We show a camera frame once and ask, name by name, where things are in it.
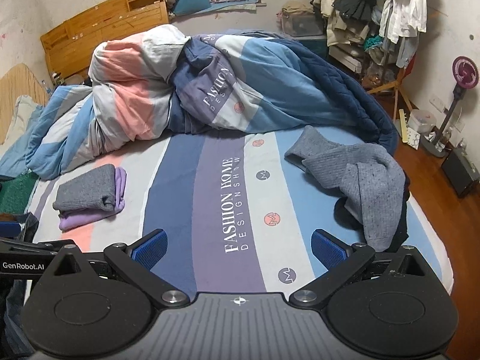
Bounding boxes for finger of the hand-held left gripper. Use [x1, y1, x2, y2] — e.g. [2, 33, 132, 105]
[0, 222, 22, 238]

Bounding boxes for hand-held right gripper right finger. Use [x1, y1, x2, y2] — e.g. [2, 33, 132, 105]
[289, 229, 442, 310]

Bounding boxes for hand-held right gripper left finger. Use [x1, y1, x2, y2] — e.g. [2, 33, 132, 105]
[37, 229, 191, 310]

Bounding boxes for purple garment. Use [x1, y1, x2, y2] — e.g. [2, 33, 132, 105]
[58, 167, 127, 232]

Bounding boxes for grey speckled sweater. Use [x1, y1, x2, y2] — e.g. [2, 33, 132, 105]
[284, 125, 407, 252]

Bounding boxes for grey knit pants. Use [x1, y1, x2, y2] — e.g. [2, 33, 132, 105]
[52, 164, 118, 212]

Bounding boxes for rack of hanging clothes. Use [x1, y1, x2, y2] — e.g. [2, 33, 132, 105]
[309, 0, 439, 96]

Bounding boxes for green cloth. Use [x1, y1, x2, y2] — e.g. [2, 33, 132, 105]
[0, 172, 40, 215]

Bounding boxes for person's blue jeans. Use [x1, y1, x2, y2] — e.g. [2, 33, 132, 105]
[0, 213, 41, 359]

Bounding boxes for dark navy garment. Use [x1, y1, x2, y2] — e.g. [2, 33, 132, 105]
[334, 178, 412, 253]

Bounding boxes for striped bed sheet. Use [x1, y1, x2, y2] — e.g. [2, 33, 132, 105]
[26, 120, 454, 298]

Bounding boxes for white pillow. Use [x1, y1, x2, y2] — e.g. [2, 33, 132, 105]
[7, 95, 43, 141]

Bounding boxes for woven bamboo mat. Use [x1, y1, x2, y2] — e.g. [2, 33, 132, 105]
[0, 64, 50, 147]

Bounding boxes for black box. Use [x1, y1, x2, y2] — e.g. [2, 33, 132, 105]
[440, 146, 480, 198]

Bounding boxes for striped pastel duvet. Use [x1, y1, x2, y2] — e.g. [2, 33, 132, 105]
[0, 24, 376, 180]

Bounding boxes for navy quilted blanket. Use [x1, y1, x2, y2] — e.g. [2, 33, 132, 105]
[262, 34, 400, 154]

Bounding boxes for white plastic container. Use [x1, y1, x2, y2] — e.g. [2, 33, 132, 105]
[407, 109, 437, 134]

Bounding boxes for wooden folding stand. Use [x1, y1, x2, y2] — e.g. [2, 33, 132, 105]
[365, 67, 413, 121]

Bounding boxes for wooden headboard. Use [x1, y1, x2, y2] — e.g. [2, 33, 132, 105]
[40, 0, 171, 81]

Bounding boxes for purple standing fan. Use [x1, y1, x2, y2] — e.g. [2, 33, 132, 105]
[420, 55, 479, 157]

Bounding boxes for clear storage box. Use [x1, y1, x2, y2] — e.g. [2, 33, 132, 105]
[281, 9, 325, 39]

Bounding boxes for teal bag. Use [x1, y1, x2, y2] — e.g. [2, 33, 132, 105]
[174, 0, 213, 17]

